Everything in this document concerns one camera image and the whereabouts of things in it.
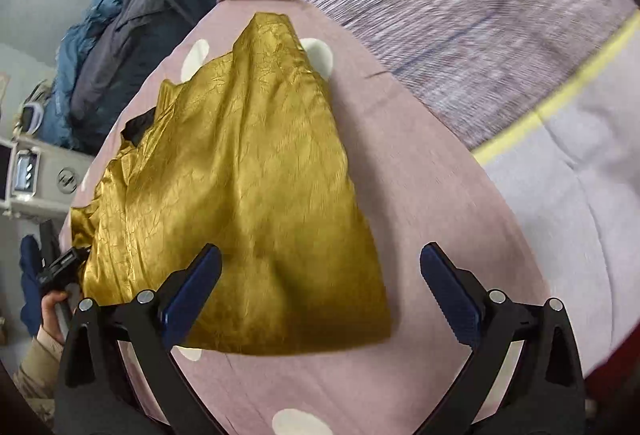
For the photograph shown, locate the golden satin jacket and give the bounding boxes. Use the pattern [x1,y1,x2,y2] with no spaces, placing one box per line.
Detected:
[70,12,392,356]

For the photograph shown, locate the beige sleeved forearm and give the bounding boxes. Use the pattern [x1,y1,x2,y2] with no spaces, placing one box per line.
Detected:
[12,328,63,429]

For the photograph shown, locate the person's left hand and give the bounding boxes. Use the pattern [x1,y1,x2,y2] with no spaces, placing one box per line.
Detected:
[41,291,68,344]

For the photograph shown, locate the navy blue folded garment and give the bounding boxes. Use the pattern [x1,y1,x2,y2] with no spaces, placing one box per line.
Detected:
[20,235,42,337]

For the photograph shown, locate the white bedside appliance box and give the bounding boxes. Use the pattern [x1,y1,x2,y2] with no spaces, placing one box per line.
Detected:
[1,136,93,221]

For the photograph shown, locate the blue grey quilted bedding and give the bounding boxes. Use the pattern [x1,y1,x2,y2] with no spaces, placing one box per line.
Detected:
[37,0,217,154]

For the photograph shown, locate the pink polka dot bedsheet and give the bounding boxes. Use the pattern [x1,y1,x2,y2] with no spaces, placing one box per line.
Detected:
[61,0,547,434]

